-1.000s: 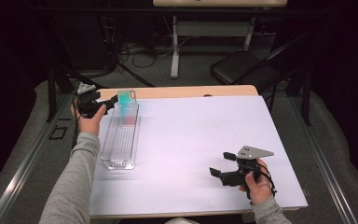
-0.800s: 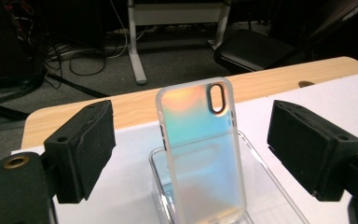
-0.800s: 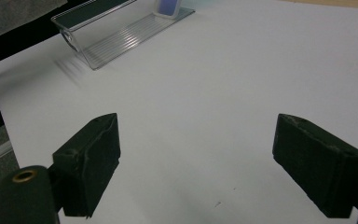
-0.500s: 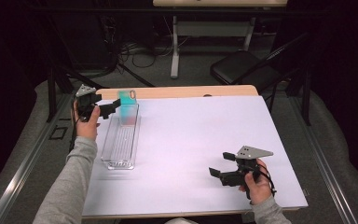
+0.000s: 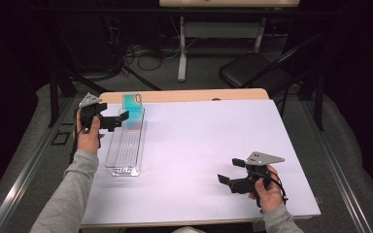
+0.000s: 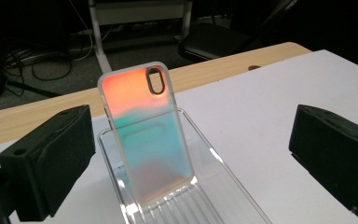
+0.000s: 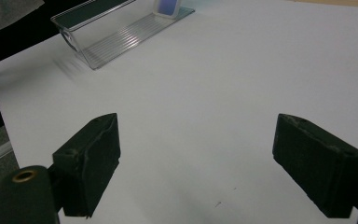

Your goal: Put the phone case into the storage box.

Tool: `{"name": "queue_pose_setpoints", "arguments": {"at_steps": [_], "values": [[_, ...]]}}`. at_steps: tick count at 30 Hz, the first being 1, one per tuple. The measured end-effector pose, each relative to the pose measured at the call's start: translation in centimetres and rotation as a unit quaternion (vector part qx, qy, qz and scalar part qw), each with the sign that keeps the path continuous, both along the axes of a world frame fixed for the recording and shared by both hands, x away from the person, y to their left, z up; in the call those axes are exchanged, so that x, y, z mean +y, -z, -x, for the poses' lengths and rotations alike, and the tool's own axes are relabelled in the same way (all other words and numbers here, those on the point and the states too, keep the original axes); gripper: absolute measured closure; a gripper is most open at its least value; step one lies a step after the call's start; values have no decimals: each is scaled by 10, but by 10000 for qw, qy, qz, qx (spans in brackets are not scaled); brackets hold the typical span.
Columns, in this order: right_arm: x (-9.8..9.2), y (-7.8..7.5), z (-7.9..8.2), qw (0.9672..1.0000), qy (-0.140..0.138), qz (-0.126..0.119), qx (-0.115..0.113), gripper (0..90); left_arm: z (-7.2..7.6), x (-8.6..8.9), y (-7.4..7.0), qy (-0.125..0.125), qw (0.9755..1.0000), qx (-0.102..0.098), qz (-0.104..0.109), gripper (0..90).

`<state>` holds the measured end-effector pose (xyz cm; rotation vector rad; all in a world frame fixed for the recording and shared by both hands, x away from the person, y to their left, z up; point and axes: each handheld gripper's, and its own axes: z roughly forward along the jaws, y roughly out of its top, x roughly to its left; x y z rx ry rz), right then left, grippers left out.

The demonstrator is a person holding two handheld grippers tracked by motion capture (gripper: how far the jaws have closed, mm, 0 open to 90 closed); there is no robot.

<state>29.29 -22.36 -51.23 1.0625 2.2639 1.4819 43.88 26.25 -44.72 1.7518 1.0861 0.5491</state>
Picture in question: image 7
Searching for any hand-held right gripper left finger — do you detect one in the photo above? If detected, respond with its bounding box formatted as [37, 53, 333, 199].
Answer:
[51, 112, 121, 218]

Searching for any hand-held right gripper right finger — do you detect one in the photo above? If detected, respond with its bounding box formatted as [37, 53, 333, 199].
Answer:
[272, 113, 358, 218]

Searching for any clear plastic packaging box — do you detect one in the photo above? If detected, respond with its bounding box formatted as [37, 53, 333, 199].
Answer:
[49, 0, 196, 71]

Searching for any translucent phone case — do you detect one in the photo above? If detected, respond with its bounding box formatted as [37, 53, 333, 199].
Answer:
[152, 0, 181, 20]

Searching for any white board sheet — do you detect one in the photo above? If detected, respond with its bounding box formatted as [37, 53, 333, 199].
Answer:
[0, 0, 358, 224]

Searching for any wooden table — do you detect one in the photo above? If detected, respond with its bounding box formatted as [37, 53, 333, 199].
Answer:
[287, 0, 358, 8]

